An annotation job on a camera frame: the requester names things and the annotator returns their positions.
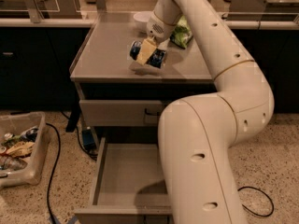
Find black floor cable right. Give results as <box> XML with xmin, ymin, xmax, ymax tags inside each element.
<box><xmin>237</xmin><ymin>186</ymin><xmax>276</xmax><ymax>218</ymax></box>

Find closed top drawer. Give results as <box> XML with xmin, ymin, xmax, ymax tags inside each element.
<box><xmin>79</xmin><ymin>100</ymin><xmax>167</xmax><ymax>126</ymax></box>

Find grey drawer cabinet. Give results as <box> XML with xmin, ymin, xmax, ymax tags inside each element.
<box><xmin>68</xmin><ymin>10</ymin><xmax>219</xmax><ymax>224</ymax></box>

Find black floor cable left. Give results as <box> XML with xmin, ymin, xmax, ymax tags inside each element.
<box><xmin>46</xmin><ymin>110</ymin><xmax>99</xmax><ymax>224</ymax></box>

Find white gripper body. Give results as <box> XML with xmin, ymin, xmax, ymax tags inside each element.
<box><xmin>146</xmin><ymin>12</ymin><xmax>175</xmax><ymax>43</ymax></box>

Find blue pepsi can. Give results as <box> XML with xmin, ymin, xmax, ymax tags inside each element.
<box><xmin>130</xmin><ymin>41</ymin><xmax>167</xmax><ymax>68</ymax></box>

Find black floor cable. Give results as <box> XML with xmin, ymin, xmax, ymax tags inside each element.
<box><xmin>46</xmin><ymin>110</ymin><xmax>99</xmax><ymax>224</ymax></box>
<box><xmin>237</xmin><ymin>186</ymin><xmax>276</xmax><ymax>218</ymax></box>

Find snack items in bin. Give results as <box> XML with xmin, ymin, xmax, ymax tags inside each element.
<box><xmin>0</xmin><ymin>126</ymin><xmax>38</xmax><ymax>171</ymax></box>

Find open middle drawer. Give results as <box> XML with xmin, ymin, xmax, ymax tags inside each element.
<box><xmin>75</xmin><ymin>140</ymin><xmax>174</xmax><ymax>224</ymax></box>

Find clear plastic bin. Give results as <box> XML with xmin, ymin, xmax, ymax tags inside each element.
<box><xmin>0</xmin><ymin>112</ymin><xmax>49</xmax><ymax>188</ymax></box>

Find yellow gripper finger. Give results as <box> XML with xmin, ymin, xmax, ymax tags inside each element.
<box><xmin>136</xmin><ymin>37</ymin><xmax>157</xmax><ymax>65</ymax></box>
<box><xmin>157</xmin><ymin>39</ymin><xmax>170</xmax><ymax>50</ymax></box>

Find blue power adapter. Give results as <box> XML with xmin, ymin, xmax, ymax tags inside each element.
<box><xmin>81</xmin><ymin>129</ymin><xmax>96</xmax><ymax>150</ymax></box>

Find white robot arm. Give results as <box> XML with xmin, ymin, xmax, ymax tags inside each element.
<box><xmin>134</xmin><ymin>0</ymin><xmax>274</xmax><ymax>224</ymax></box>

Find green chip bag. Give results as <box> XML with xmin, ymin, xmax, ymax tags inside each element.
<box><xmin>170</xmin><ymin>16</ymin><xmax>193</xmax><ymax>49</ymax></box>

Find white ceramic bowl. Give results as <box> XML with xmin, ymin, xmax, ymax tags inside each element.
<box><xmin>134</xmin><ymin>11</ymin><xmax>151</xmax><ymax>33</ymax></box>

